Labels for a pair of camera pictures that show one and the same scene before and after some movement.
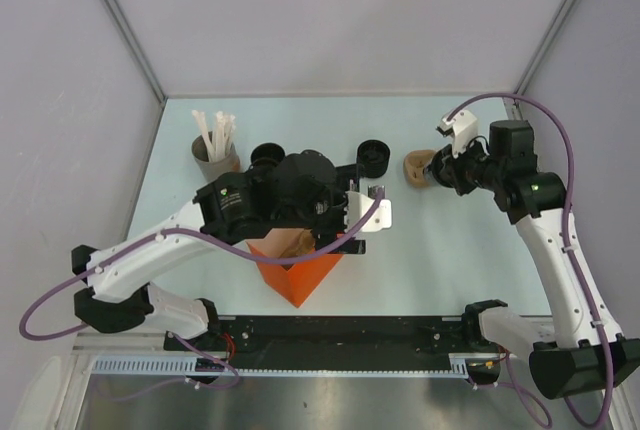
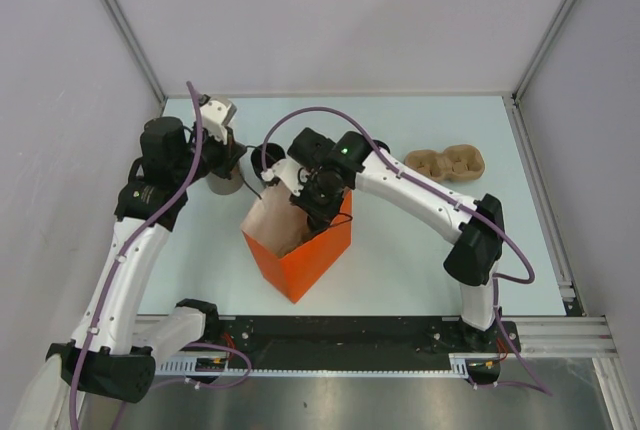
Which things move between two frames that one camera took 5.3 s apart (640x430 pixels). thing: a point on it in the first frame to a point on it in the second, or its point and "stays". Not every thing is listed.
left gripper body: (326, 216) to (215, 155)
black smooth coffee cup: (267, 155) stays
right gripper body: (470, 169) to (321, 198)
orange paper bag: (293, 280) stays
